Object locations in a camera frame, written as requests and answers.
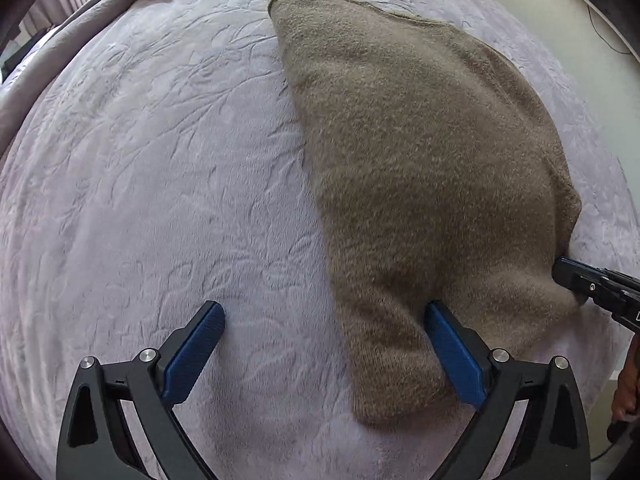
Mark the person's right hand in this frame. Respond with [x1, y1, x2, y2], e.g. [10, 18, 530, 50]
[612, 334, 639, 420]

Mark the black cable on wall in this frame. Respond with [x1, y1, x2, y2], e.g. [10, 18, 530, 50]
[587, 6, 637, 57]

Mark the brown knit sweater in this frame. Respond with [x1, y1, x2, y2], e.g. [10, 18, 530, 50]
[268, 0, 582, 426]

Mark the lavender embossed bed blanket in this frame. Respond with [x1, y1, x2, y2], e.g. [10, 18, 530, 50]
[0, 0, 640, 480]

